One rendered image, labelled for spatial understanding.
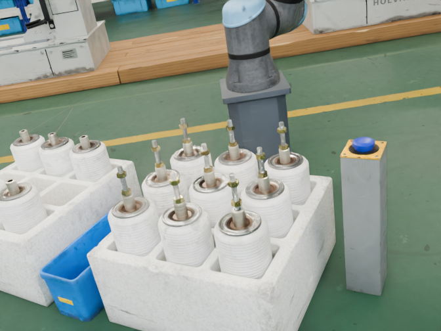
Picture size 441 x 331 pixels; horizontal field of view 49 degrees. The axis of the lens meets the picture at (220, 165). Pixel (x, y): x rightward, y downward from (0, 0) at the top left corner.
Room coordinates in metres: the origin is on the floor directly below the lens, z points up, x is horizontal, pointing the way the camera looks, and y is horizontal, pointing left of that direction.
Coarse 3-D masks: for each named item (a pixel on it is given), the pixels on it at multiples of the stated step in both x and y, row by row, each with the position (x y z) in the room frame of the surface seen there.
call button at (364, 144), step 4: (356, 140) 0.79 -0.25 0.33; (360, 140) 0.79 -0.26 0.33; (364, 140) 0.78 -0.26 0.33; (368, 140) 0.78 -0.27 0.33; (372, 140) 0.78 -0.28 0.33; (352, 144) 0.78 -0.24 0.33; (356, 144) 0.77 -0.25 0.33; (360, 144) 0.77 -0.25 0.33; (364, 144) 0.77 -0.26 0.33; (368, 144) 0.76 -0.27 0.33; (372, 144) 0.77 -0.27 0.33; (356, 148) 0.77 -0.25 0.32; (360, 148) 0.77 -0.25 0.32; (364, 148) 0.76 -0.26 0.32; (368, 148) 0.76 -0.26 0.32; (372, 148) 0.77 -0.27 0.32
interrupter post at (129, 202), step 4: (132, 192) 0.83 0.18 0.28; (124, 196) 0.82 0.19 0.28; (128, 196) 0.82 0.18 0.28; (132, 196) 0.82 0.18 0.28; (124, 200) 0.82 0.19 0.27; (128, 200) 0.81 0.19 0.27; (132, 200) 0.82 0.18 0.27; (124, 204) 0.82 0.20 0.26; (128, 204) 0.81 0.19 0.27; (132, 204) 0.82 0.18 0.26; (128, 208) 0.81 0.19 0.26; (132, 208) 0.81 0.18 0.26
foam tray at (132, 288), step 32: (320, 192) 0.88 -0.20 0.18; (320, 224) 0.84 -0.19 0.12; (96, 256) 0.79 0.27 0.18; (128, 256) 0.77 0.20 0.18; (160, 256) 0.76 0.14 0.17; (288, 256) 0.68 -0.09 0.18; (320, 256) 0.83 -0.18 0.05; (128, 288) 0.75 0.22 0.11; (160, 288) 0.71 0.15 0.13; (192, 288) 0.68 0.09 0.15; (224, 288) 0.64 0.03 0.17; (256, 288) 0.62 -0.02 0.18; (288, 288) 0.66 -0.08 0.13; (128, 320) 0.77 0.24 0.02; (160, 320) 0.72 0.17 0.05; (192, 320) 0.68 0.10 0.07; (224, 320) 0.65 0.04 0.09; (256, 320) 0.62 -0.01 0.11; (288, 320) 0.65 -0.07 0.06
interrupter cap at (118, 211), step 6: (138, 198) 0.85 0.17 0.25; (144, 198) 0.85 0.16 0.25; (120, 204) 0.84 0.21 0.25; (138, 204) 0.83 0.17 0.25; (144, 204) 0.82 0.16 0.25; (114, 210) 0.82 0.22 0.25; (120, 210) 0.82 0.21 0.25; (132, 210) 0.81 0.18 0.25; (138, 210) 0.80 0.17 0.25; (144, 210) 0.80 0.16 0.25; (114, 216) 0.80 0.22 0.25; (120, 216) 0.79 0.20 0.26; (126, 216) 0.79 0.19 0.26; (132, 216) 0.79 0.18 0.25
